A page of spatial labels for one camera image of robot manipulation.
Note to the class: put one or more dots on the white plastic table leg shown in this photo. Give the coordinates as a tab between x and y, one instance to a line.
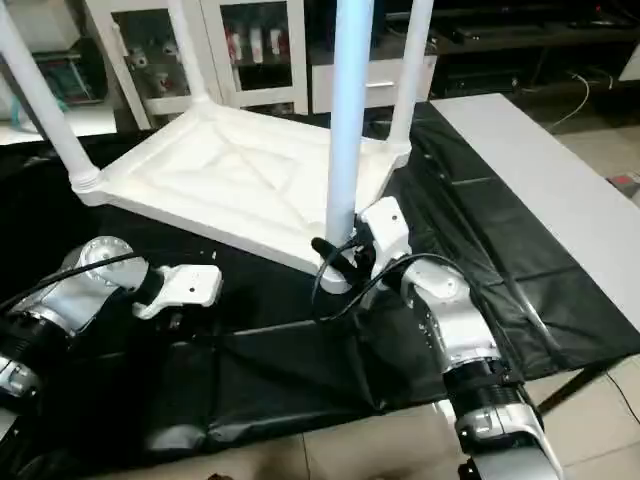
410	70
40	100
186	50
350	110

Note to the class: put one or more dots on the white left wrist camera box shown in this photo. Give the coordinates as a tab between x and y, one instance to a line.
185	285

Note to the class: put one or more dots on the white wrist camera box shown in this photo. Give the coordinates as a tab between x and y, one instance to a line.
185	285
385	235

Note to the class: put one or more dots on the small grey pink object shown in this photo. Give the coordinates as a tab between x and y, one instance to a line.
625	184

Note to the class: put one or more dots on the black work mat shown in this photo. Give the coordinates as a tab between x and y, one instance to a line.
520	260

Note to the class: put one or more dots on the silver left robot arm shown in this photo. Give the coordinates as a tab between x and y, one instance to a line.
80	290

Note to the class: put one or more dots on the white plastic table top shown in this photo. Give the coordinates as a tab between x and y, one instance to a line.
240	170

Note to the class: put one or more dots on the white drawer unit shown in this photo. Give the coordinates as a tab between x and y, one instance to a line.
632	62
375	85

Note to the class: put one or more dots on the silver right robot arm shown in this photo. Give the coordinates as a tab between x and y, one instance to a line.
450	310

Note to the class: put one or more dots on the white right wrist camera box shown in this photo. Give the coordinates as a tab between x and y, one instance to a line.
385	235

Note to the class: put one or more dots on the black metal stand leg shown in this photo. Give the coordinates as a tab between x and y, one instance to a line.
570	390

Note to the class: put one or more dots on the white glass door cabinet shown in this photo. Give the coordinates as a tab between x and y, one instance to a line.
250	50

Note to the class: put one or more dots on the white drawer cabinet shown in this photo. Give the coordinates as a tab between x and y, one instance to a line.
520	35

